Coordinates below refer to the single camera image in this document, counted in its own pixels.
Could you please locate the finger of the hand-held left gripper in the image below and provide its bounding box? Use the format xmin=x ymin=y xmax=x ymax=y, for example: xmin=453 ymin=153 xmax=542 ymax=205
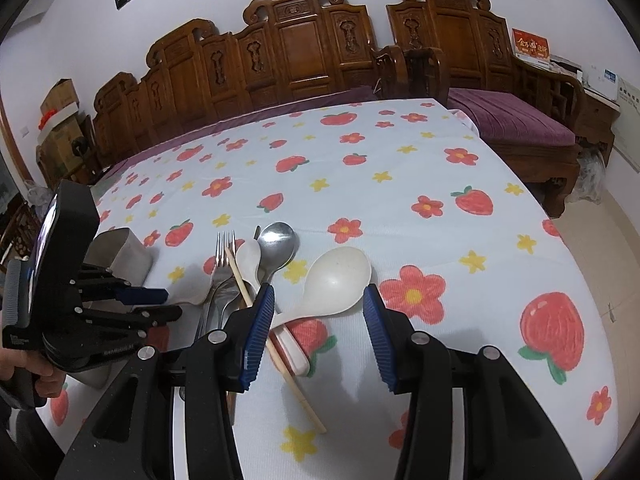
xmin=77 ymin=265 xmax=169 ymax=307
xmin=75 ymin=304 xmax=184 ymax=333

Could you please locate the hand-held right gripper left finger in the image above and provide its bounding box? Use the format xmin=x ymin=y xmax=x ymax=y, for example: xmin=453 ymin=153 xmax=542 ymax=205
xmin=55 ymin=284 xmax=276 ymax=480

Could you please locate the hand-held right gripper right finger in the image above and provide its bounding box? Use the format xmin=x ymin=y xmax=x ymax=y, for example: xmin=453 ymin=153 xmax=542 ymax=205
xmin=363 ymin=283 xmax=584 ymax=480

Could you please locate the rectangular metal container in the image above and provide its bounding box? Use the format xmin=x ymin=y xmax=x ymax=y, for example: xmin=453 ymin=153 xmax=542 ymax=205
xmin=75 ymin=227 xmax=154 ymax=392

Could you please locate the light wooden chopstick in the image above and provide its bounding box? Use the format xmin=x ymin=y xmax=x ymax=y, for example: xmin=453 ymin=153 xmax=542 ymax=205
xmin=223 ymin=246 xmax=328 ymax=435

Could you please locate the white plastic rice paddle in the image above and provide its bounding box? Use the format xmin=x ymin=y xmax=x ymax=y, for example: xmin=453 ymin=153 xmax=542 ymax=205
xmin=270 ymin=246 xmax=373 ymax=333

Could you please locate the white ceramic soup spoon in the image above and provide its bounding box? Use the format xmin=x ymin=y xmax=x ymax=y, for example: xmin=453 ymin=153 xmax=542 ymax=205
xmin=235 ymin=239 xmax=314 ymax=377

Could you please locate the large metal spoon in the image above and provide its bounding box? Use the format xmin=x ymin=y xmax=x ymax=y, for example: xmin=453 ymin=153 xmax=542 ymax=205
xmin=220 ymin=221 xmax=300 ymax=323

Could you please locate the metal fork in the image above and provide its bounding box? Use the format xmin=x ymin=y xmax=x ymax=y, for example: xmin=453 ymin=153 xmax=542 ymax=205
xmin=196 ymin=230 xmax=237 ymax=339

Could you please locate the person's left hand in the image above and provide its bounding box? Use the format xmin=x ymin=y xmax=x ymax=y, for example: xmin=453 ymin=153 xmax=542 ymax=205
xmin=0 ymin=347 xmax=67 ymax=401

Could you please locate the wooden chair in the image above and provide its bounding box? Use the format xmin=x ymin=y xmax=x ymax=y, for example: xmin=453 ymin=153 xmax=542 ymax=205
xmin=0 ymin=199 xmax=43 ymax=273

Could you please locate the strawberry flower printed cloth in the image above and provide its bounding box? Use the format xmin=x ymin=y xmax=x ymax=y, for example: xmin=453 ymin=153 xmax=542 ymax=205
xmin=37 ymin=96 xmax=626 ymax=480

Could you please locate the large cardboard box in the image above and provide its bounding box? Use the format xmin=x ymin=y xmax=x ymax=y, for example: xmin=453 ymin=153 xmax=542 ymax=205
xmin=36 ymin=114 xmax=97 ymax=184

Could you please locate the person's dark clothing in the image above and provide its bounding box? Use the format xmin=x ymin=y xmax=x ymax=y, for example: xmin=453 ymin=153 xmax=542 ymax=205
xmin=0 ymin=400 xmax=67 ymax=480

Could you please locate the small cardboard box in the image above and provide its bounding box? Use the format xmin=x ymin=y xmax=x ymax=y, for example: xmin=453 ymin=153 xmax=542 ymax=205
xmin=39 ymin=78 xmax=81 ymax=127

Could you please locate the purple sofa cushion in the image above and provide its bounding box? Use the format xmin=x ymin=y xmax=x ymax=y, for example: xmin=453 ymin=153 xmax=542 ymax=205
xmin=117 ymin=85 xmax=377 ymax=163

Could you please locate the purple armchair cushion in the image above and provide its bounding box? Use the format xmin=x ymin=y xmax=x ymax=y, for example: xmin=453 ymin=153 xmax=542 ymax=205
xmin=446 ymin=87 xmax=577 ymax=149

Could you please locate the clear plastic bag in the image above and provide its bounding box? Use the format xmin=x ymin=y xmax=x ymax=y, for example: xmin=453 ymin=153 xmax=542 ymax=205
xmin=574 ymin=149 xmax=609 ymax=207

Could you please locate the carved wooden sofa bench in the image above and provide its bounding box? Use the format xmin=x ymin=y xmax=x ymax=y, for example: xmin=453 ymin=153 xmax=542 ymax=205
xmin=91 ymin=0 xmax=407 ymax=172

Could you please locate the wooden side table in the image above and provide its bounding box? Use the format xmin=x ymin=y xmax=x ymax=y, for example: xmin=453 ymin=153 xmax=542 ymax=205
xmin=579 ymin=87 xmax=622 ymax=163

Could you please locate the carved wooden armchair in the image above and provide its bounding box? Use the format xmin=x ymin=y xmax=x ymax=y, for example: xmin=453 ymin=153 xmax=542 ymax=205
xmin=385 ymin=0 xmax=617 ymax=219

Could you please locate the red desk calendar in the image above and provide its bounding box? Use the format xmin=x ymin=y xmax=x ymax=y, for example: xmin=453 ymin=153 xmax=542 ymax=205
xmin=510 ymin=27 xmax=552 ymax=69

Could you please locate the white box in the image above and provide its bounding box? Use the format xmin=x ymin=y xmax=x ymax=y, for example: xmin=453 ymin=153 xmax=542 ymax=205
xmin=581 ymin=66 xmax=624 ymax=107

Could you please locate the white wall poster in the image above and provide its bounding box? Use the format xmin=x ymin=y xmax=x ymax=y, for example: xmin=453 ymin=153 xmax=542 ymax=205
xmin=612 ymin=94 xmax=640 ymax=173

